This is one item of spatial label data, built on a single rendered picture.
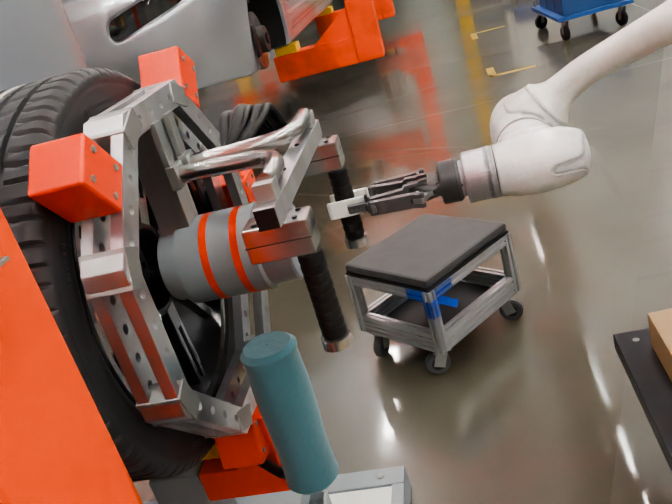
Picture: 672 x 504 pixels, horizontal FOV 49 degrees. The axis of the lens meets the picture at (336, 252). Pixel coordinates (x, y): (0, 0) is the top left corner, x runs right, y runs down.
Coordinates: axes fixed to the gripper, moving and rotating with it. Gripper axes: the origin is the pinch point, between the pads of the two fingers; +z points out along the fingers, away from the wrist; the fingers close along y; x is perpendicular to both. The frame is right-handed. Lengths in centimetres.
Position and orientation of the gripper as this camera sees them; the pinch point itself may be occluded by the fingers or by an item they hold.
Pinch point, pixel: (348, 203)
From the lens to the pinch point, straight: 130.1
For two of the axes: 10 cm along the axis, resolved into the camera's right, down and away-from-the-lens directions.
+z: -9.6, 2.0, 2.1
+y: 1.1, -4.2, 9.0
